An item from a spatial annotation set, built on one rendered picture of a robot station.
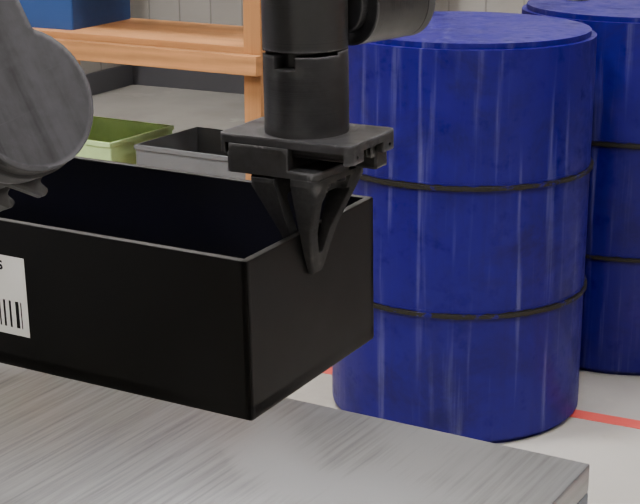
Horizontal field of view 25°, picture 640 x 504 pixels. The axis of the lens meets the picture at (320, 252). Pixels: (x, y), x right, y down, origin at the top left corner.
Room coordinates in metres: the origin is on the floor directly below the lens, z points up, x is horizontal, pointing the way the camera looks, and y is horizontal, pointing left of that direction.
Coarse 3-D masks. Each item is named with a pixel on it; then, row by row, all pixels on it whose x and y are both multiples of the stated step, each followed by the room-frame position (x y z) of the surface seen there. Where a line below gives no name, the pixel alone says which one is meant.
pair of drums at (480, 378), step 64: (576, 0) 4.00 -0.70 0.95; (384, 64) 3.23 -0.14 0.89; (448, 64) 3.16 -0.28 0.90; (512, 64) 3.17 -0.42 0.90; (576, 64) 3.27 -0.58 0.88; (448, 128) 3.16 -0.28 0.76; (512, 128) 3.17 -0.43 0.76; (576, 128) 3.28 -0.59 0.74; (384, 192) 3.23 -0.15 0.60; (448, 192) 3.16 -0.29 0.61; (512, 192) 3.17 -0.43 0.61; (576, 192) 3.29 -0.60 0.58; (384, 256) 3.23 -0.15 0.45; (448, 256) 3.16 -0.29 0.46; (512, 256) 3.17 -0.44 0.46; (576, 256) 3.31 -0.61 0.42; (384, 320) 3.22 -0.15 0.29; (448, 320) 3.16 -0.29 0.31; (512, 320) 3.17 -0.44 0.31; (576, 320) 3.33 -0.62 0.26; (384, 384) 3.22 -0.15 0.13; (448, 384) 3.16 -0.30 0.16; (512, 384) 3.18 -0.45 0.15; (576, 384) 3.36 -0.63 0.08
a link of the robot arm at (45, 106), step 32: (0, 0) 0.76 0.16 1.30; (0, 32) 0.75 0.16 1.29; (32, 32) 0.76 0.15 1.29; (0, 64) 0.74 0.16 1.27; (32, 64) 0.75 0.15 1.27; (64, 64) 0.77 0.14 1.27; (0, 96) 0.73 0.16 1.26; (32, 96) 0.75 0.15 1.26; (64, 96) 0.76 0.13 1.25; (0, 128) 0.73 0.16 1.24; (32, 128) 0.74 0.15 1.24; (64, 128) 0.75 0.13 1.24; (0, 160) 0.72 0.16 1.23; (32, 160) 0.73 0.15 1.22; (64, 160) 0.74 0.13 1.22
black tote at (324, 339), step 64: (64, 192) 1.18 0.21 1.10; (128, 192) 1.15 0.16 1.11; (192, 192) 1.11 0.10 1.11; (0, 256) 1.00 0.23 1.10; (64, 256) 0.97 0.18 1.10; (128, 256) 0.94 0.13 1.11; (192, 256) 0.91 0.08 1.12; (256, 256) 0.90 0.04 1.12; (0, 320) 1.00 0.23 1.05; (64, 320) 0.97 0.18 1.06; (128, 320) 0.94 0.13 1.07; (192, 320) 0.91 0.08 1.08; (256, 320) 0.90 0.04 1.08; (320, 320) 0.97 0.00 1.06; (128, 384) 0.94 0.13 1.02; (192, 384) 0.92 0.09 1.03; (256, 384) 0.90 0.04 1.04
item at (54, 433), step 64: (0, 384) 1.51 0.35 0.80; (64, 384) 1.51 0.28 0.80; (0, 448) 1.33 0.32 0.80; (64, 448) 1.33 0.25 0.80; (128, 448) 1.33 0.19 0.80; (192, 448) 1.33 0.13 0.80; (256, 448) 1.33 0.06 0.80; (320, 448) 1.33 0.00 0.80; (384, 448) 1.33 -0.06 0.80; (448, 448) 1.33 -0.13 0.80; (512, 448) 1.33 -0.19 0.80
